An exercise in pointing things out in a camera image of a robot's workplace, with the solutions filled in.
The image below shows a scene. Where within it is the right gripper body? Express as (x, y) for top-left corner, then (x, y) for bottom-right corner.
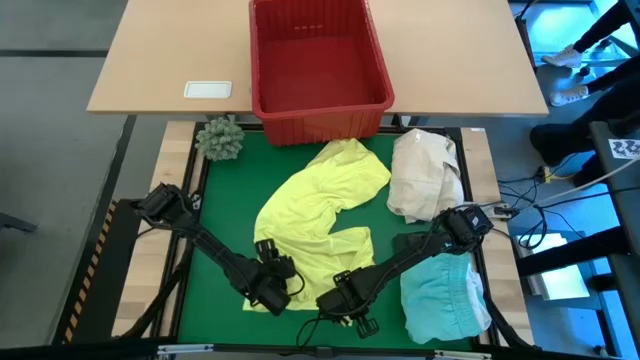
(315, 271), (382, 322)

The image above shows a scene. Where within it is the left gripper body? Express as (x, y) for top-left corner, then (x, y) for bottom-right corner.
(244, 254), (299, 318)

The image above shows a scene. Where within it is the yellow garment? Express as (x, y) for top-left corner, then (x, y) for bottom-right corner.
(241, 138), (393, 314)

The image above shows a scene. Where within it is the dark grey garment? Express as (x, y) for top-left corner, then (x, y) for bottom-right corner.
(391, 231), (444, 257)

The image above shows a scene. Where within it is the pale blue white garment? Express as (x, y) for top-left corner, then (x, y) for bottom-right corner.
(399, 249), (494, 346)

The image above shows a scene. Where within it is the red plastic laundry bin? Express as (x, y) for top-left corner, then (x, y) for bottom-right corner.
(248, 0), (396, 147)

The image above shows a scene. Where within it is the pale green artificial plant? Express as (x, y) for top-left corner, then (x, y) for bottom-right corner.
(194, 116), (246, 162)

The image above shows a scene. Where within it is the cream folded garment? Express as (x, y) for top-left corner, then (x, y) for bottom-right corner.
(385, 128), (466, 225)

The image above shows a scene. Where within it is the wooden table board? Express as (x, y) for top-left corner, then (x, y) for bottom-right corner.
(112, 121), (201, 339)
(452, 127), (535, 346)

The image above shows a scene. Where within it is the white rectangular card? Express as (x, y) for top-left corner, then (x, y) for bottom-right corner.
(182, 80), (234, 100)

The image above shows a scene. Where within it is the yellow black hazard strip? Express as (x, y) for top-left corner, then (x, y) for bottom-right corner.
(62, 197), (121, 346)

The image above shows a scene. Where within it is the white box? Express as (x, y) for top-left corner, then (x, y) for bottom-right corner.
(519, 232), (592, 302)

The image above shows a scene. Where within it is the black crossbar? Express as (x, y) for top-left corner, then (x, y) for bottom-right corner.
(0, 337), (640, 360)

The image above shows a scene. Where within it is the light wooden desk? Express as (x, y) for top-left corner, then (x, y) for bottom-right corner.
(86, 0), (549, 118)

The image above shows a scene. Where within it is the dark chair leg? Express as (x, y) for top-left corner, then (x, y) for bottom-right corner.
(0, 212), (39, 235)

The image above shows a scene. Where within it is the black side table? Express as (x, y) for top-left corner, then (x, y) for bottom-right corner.
(588, 97), (640, 360)

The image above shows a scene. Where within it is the person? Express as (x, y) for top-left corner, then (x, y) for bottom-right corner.
(528, 78), (640, 188)

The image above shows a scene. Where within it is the white shoe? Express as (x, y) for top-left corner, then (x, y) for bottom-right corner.
(540, 43), (584, 69)
(549, 84), (591, 108)

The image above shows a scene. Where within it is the black desk leg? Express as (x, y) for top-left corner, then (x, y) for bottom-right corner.
(514, 0), (540, 76)

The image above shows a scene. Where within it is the white fiducial marker card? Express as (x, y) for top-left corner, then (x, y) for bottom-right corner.
(607, 138), (640, 161)

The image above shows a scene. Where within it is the person's leg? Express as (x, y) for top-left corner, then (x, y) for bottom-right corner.
(585, 54), (640, 96)
(572, 0), (640, 54)

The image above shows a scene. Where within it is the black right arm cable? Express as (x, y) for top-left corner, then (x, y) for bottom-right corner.
(295, 313), (332, 349)

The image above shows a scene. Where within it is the silver metal bracket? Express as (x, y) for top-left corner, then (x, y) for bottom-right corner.
(433, 349), (494, 360)
(156, 342), (215, 357)

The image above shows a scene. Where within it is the black table frame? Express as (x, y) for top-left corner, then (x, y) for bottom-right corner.
(149, 121), (501, 351)

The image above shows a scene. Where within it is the black cable sleeve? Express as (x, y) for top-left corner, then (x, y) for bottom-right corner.
(119, 259), (190, 341)
(458, 239), (532, 349)

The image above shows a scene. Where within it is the black floor cable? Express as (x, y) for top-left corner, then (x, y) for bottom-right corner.
(499, 185), (640, 211)

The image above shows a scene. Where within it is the white floor cable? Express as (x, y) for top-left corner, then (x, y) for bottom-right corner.
(542, 157), (640, 204)

